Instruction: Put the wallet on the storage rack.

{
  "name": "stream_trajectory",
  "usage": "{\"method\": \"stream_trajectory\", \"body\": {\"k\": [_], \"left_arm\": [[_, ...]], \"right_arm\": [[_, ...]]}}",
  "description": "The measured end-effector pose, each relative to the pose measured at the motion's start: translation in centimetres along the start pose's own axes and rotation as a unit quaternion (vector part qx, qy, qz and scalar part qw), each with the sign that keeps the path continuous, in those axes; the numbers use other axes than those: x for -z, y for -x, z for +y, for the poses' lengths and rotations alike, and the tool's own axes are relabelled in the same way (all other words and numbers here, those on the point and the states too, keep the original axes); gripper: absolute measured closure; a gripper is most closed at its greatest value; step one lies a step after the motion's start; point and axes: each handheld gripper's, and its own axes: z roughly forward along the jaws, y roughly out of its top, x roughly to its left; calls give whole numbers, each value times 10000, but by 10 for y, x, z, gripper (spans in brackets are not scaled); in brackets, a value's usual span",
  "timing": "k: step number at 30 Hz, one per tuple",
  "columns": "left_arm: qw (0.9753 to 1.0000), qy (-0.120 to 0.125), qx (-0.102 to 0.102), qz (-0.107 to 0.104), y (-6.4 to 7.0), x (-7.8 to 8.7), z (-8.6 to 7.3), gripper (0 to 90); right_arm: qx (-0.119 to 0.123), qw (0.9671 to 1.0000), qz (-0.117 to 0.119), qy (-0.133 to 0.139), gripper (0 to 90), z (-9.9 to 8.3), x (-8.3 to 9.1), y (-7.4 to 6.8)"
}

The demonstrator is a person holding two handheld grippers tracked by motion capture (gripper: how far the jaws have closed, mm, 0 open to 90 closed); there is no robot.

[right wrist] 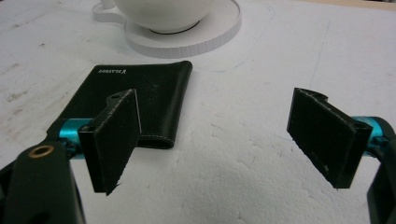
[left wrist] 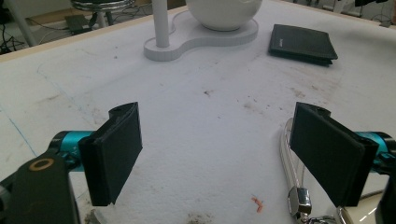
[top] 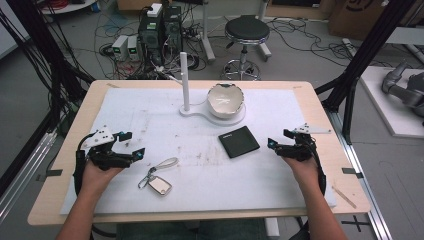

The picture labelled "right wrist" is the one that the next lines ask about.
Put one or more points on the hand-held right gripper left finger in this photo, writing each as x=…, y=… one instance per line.
x=113, y=146

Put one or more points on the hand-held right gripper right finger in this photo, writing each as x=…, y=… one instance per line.
x=327, y=137

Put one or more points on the black leather wallet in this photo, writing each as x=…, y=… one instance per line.
x=155, y=90

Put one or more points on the white saucer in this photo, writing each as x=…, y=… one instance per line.
x=199, y=37

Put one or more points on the white cup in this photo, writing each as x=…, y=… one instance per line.
x=162, y=14

